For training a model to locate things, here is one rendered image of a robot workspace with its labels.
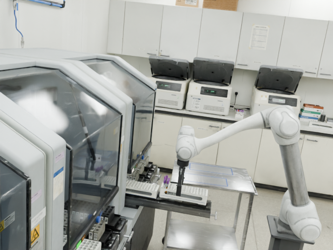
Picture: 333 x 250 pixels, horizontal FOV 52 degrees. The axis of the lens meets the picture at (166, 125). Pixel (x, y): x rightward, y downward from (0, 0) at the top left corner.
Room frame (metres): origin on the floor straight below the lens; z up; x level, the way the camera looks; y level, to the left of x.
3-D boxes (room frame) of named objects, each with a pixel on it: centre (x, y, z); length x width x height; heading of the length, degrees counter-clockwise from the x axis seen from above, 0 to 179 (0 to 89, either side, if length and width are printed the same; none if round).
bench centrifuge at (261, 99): (4.43, -1.38, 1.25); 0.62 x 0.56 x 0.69; 171
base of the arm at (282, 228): (1.99, -0.87, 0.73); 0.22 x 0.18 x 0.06; 172
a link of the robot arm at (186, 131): (1.97, -0.13, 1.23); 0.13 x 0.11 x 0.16; 177
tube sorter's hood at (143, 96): (2.29, 0.40, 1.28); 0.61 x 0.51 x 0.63; 172
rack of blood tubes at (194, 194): (1.98, -0.16, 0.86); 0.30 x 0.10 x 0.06; 82
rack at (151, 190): (2.02, 0.16, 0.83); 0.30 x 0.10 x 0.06; 82
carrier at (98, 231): (1.48, 0.27, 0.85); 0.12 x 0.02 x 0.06; 173
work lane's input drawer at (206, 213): (2.00, -0.02, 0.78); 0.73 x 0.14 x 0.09; 82
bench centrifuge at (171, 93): (4.63, 0.04, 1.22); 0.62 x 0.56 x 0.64; 170
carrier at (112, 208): (1.63, 0.25, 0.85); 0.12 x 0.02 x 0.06; 172
